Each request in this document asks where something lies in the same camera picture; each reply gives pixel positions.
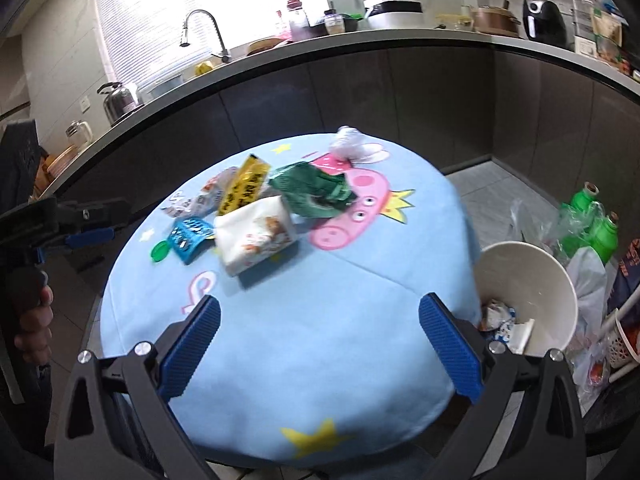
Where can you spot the red white small wrapper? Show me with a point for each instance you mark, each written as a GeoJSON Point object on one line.
{"type": "Point", "coordinates": [205, 202]}

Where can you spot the yellow snack packet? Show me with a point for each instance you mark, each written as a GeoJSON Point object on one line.
{"type": "Point", "coordinates": [245, 185]}

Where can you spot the grey kitchen countertop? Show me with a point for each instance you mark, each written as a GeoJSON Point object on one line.
{"type": "Point", "coordinates": [317, 49]}

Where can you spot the steel kitchen faucet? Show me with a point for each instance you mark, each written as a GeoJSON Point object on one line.
{"type": "Point", "coordinates": [207, 31]}

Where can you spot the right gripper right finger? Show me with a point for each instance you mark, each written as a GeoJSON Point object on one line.
{"type": "Point", "coordinates": [547, 440]}

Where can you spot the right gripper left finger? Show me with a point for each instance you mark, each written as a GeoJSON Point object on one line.
{"type": "Point", "coordinates": [116, 422]}

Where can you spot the glass pitcher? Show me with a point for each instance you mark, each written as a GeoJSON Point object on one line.
{"type": "Point", "coordinates": [79, 134]}

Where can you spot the green bottle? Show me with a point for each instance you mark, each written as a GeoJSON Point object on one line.
{"type": "Point", "coordinates": [603, 236]}
{"type": "Point", "coordinates": [582, 200]}

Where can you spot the green bottle rear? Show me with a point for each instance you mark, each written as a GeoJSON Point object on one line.
{"type": "Point", "coordinates": [582, 200]}

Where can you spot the steel kettle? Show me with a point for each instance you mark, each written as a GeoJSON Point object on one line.
{"type": "Point", "coordinates": [120, 100]}

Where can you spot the white plastic shopping bag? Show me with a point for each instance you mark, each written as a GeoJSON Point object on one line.
{"type": "Point", "coordinates": [585, 352]}

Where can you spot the white rice cooker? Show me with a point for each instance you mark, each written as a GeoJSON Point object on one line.
{"type": "Point", "coordinates": [392, 14]}

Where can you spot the blue blister pack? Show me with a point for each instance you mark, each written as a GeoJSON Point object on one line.
{"type": "Point", "coordinates": [188, 237]}

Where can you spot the clear plastic bag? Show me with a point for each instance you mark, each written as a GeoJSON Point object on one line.
{"type": "Point", "coordinates": [350, 144]}

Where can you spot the white round trash bin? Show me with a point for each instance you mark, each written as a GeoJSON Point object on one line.
{"type": "Point", "coordinates": [532, 283]}

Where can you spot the beige plastic storage rack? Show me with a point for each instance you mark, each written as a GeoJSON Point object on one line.
{"type": "Point", "coordinates": [620, 352]}

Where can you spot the brown cooking pot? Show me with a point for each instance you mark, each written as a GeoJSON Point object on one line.
{"type": "Point", "coordinates": [496, 20]}

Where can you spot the person's left hand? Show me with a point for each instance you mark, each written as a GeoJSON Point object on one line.
{"type": "Point", "coordinates": [34, 341]}

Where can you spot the green plastic lid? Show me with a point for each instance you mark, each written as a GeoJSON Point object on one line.
{"type": "Point", "coordinates": [160, 251]}

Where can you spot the white paper bucket cup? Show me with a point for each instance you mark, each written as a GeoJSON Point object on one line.
{"type": "Point", "coordinates": [253, 233]}

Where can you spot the green bottle front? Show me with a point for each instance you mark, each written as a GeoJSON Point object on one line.
{"type": "Point", "coordinates": [603, 236]}

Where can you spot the black air fryer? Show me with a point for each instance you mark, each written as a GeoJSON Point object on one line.
{"type": "Point", "coordinates": [543, 22]}

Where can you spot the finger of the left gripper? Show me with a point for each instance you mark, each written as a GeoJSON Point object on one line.
{"type": "Point", "coordinates": [108, 213]}
{"type": "Point", "coordinates": [89, 238]}

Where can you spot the dark blue shopping bag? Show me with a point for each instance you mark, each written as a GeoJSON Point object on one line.
{"type": "Point", "coordinates": [627, 276]}

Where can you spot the silver blue foil bag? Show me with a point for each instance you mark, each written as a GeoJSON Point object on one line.
{"type": "Point", "coordinates": [499, 323]}

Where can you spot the green wrapper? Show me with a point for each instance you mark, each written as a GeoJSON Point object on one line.
{"type": "Point", "coordinates": [312, 193]}

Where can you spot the glass jar red lid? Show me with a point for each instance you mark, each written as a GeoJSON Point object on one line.
{"type": "Point", "coordinates": [297, 17]}

